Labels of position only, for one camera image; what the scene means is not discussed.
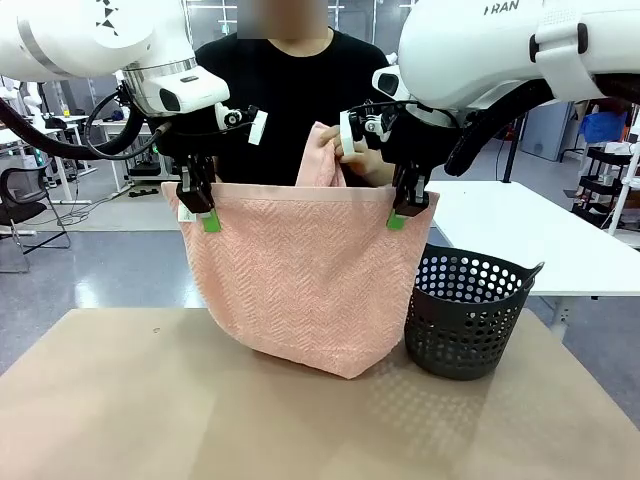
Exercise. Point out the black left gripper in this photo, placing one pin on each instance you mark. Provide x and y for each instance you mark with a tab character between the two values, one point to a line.
185	140

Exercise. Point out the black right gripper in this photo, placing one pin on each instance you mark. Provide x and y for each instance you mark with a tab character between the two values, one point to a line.
410	142

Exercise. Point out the pink terry towel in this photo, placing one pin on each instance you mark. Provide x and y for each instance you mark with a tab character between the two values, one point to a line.
300	280

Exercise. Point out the black perforated plastic basket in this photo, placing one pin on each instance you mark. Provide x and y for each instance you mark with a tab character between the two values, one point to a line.
465	330

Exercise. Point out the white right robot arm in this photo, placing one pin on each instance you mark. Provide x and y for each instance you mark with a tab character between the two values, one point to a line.
475	50

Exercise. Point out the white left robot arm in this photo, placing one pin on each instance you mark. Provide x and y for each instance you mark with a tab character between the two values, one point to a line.
75	30

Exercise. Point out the person's left hand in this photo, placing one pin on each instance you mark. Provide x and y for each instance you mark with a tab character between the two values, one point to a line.
372	167

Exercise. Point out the white lab desk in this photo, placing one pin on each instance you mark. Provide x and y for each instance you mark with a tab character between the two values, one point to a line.
65	165
119	175

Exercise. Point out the black stand pole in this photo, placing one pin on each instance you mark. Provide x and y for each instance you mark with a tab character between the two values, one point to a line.
511	155

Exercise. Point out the large white table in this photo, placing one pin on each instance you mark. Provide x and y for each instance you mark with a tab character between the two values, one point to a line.
525	225

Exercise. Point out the person in black t-shirt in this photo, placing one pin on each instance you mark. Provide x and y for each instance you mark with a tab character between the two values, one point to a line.
295	90

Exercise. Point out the black office chair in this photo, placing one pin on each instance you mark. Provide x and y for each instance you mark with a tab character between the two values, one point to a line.
22	212

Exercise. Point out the black shelf trolley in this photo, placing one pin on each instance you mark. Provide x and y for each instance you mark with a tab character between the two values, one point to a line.
600	157

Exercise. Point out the blue bag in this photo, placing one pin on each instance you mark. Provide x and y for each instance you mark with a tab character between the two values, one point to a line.
605	130

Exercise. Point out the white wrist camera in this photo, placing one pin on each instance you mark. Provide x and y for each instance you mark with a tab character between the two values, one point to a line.
347	135
258	129

